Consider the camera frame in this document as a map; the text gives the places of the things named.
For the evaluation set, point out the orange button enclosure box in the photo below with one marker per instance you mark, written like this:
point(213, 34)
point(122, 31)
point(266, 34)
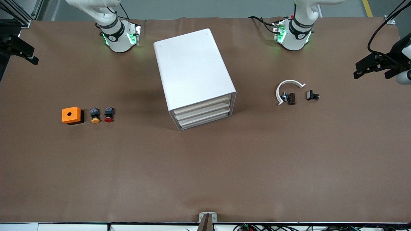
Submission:
point(75, 117)

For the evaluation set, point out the red push button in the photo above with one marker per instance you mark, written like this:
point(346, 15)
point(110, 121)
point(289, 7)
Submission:
point(108, 119)

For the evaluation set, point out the white highest drawer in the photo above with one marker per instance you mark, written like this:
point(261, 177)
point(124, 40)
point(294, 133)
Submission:
point(202, 105)

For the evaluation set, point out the white drawer cabinet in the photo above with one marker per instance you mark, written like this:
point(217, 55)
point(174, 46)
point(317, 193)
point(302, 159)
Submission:
point(192, 64)

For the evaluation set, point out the aluminium frame profile with bracket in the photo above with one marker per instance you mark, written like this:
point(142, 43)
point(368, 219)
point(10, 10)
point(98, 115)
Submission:
point(390, 21)

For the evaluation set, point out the yellow push button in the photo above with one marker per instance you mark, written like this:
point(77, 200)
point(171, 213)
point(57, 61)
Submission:
point(95, 120)

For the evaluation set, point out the white curved plastic piece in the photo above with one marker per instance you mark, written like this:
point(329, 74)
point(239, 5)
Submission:
point(290, 81)

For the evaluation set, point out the small black contact block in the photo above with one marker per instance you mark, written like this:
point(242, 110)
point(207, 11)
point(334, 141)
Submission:
point(310, 95)

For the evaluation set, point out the dark brown small component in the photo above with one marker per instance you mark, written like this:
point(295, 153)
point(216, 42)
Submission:
point(291, 98)

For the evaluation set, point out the white lowest drawer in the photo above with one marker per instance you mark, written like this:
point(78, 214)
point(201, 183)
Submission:
point(205, 119)

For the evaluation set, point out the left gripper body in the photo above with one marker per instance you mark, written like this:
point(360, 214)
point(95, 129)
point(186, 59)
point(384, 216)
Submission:
point(392, 57)

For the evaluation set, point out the brown table mat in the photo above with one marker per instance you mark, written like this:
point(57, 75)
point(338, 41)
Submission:
point(205, 186)

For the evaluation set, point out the grey metal table clamp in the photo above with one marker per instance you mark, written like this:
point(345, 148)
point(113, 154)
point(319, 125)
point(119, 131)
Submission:
point(202, 216)

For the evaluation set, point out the white middle drawer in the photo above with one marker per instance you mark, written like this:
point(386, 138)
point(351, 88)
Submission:
point(204, 112)

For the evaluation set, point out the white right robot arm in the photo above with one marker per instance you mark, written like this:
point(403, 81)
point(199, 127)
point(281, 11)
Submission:
point(117, 41)

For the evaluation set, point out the brown tapered post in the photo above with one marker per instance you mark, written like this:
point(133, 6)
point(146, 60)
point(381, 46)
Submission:
point(206, 224)

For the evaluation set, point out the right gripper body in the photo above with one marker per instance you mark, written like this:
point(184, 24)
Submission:
point(7, 44)

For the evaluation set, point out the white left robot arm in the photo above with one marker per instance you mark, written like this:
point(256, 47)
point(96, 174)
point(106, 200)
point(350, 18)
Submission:
point(293, 41)

